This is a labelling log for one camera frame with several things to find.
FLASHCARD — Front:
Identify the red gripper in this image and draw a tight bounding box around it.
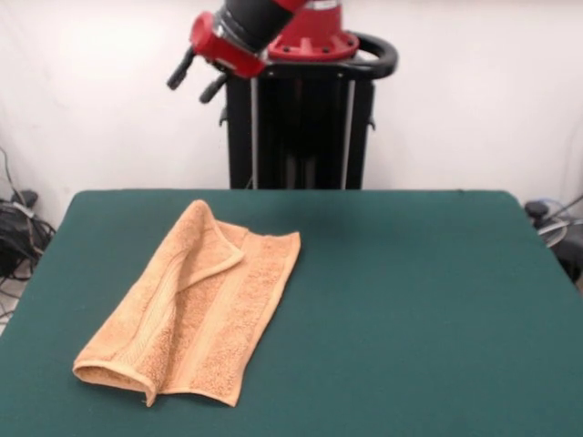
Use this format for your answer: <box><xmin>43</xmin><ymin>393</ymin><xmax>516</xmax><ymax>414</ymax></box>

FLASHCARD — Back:
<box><xmin>165</xmin><ymin>11</ymin><xmax>268</xmax><ymax>105</ymax></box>

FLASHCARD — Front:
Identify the tan terry towel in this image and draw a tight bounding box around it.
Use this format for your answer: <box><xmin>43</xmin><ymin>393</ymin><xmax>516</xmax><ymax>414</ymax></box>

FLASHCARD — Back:
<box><xmin>72</xmin><ymin>198</ymin><xmax>302</xmax><ymax>409</ymax></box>

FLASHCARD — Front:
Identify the dark green table cloth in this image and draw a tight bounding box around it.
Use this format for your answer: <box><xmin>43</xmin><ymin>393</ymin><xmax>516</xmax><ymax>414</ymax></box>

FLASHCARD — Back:
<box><xmin>0</xmin><ymin>188</ymin><xmax>583</xmax><ymax>437</ymax></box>

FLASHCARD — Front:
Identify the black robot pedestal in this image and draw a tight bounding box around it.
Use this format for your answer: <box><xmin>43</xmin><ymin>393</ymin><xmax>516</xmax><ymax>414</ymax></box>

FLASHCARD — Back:
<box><xmin>217</xmin><ymin>30</ymin><xmax>400</xmax><ymax>190</ymax></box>

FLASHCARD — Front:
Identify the black cable bundle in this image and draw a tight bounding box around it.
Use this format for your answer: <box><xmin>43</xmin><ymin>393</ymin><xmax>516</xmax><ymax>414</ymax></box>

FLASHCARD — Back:
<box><xmin>0</xmin><ymin>145</ymin><xmax>56</xmax><ymax>320</ymax></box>

